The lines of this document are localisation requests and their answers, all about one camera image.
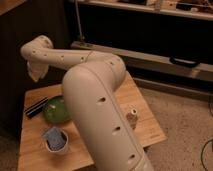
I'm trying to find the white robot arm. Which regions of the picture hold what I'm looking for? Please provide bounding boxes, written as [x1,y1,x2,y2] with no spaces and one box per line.
[20,35,154,171]

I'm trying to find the green round plate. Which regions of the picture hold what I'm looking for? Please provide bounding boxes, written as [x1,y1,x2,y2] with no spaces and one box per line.
[42,96,71,124]

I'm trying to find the black handle on shelf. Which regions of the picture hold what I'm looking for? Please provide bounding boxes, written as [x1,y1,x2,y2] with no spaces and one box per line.
[169,57,200,68]

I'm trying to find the small white bottle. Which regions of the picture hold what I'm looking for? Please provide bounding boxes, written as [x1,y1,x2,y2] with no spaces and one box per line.
[126,109,138,129]

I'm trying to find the white cup with blue sponge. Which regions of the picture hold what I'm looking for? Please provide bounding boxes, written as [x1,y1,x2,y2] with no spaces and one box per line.
[42,127,69,155]

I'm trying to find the black floor cable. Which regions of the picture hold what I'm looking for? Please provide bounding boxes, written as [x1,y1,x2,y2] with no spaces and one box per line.
[200,138,213,171]

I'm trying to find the metal shelf rack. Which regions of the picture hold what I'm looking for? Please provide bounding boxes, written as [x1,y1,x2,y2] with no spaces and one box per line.
[65,0,213,83]

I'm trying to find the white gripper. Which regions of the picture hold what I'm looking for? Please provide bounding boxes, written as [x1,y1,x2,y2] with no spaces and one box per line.
[27,62,49,82]

